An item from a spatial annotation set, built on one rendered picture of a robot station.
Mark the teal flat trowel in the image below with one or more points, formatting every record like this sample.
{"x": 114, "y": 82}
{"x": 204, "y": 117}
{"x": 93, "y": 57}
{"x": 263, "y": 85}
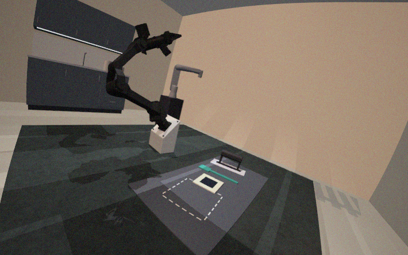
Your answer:
{"x": 210, "y": 170}

